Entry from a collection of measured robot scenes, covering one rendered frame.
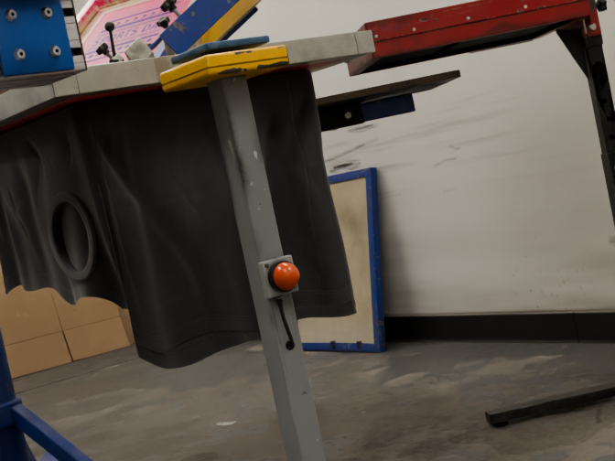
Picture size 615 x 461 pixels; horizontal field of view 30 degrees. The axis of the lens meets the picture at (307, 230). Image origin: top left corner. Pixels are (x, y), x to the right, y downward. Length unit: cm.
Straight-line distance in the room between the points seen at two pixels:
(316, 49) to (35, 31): 68
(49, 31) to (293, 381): 58
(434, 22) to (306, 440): 153
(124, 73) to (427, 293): 307
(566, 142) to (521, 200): 31
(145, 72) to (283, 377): 49
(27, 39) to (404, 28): 169
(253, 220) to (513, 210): 271
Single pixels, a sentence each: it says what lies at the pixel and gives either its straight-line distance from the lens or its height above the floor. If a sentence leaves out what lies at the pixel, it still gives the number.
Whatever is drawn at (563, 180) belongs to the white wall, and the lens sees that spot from 401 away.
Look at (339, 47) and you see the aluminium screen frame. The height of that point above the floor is 97.
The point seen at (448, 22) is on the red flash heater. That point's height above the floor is 107.
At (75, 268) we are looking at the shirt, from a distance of 188.
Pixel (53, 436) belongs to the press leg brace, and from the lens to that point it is 302.
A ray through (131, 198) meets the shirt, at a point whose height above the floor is 80.
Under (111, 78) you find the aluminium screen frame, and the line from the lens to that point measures 168.
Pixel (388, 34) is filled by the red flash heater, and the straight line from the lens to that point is 286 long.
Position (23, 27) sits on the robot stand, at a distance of 130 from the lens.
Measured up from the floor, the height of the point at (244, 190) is 77.
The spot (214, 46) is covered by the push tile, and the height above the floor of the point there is 96.
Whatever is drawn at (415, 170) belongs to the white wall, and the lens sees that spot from 453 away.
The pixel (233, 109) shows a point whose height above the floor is 88.
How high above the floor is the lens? 78
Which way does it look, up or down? 3 degrees down
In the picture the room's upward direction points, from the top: 12 degrees counter-clockwise
